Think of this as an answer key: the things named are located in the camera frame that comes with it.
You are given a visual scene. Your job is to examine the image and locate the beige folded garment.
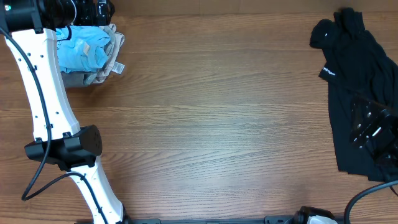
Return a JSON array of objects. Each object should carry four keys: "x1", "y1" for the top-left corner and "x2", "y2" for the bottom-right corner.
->
[{"x1": 92, "y1": 24, "x2": 125, "y2": 84}]

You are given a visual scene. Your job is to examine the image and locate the light blue t-shirt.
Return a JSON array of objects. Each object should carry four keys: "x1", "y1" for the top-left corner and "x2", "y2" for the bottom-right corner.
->
[{"x1": 56, "y1": 26, "x2": 111, "y2": 73}]

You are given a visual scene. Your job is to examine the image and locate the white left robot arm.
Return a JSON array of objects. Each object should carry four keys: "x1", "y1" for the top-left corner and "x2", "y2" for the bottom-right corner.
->
[{"x1": 1, "y1": 0, "x2": 131, "y2": 223}]

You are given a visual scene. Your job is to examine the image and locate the black garment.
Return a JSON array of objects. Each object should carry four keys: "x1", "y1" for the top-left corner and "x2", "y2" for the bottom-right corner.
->
[{"x1": 310, "y1": 7, "x2": 397, "y2": 182}]

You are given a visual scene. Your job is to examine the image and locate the grey folded shorts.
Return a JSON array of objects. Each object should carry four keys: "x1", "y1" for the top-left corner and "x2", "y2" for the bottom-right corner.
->
[{"x1": 61, "y1": 69, "x2": 99, "y2": 88}]

